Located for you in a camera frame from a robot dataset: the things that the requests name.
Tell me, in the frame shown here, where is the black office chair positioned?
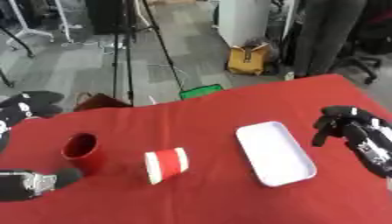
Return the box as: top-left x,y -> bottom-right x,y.
329,0 -> 392,86

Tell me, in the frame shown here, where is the white stand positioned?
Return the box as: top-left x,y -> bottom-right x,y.
4,0 -> 77,46

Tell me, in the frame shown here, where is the person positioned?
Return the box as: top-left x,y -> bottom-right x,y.
292,0 -> 371,79

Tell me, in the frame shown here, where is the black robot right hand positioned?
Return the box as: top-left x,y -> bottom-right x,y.
311,105 -> 392,179

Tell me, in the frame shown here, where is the red and white paper cup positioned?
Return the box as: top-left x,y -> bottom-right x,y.
142,147 -> 192,186

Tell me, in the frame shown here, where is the brown cardboard box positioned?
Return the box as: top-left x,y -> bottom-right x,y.
72,92 -> 134,112

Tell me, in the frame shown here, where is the black tripod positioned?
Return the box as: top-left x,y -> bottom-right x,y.
110,0 -> 187,107

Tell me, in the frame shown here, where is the white cabinet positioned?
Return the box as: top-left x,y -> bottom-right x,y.
217,0 -> 273,48

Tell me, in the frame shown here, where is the white rectangular tray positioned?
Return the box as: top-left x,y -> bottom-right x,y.
234,121 -> 319,188

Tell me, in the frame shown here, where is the green box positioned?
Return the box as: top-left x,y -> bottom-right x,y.
178,83 -> 226,101

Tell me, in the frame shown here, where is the black stand leg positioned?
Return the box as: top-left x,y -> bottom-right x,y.
0,25 -> 37,60

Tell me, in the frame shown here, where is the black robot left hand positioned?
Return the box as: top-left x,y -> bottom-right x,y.
0,90 -> 85,203

